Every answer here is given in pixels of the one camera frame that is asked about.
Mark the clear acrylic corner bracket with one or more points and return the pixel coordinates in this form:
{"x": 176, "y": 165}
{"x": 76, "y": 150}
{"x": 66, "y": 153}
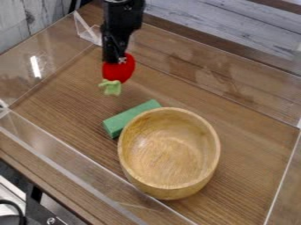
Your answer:
{"x": 89, "y": 33}

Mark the wooden bowl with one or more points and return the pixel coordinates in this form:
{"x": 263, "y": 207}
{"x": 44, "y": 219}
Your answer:
{"x": 169, "y": 151}

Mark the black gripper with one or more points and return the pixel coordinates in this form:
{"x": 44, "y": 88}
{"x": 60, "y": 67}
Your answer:
{"x": 123, "y": 20}

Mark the clear acrylic enclosure wall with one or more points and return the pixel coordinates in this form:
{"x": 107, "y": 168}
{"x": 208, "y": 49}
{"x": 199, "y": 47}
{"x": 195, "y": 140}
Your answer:
{"x": 246, "y": 91}

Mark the red plush strawberry toy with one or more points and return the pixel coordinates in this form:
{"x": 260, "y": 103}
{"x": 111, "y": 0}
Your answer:
{"x": 116, "y": 74}

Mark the black table frame bracket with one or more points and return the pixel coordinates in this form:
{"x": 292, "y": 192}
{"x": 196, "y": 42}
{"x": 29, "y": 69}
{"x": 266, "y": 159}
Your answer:
{"x": 38, "y": 215}

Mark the green foam block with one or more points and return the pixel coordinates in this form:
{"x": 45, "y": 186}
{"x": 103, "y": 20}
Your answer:
{"x": 117, "y": 122}

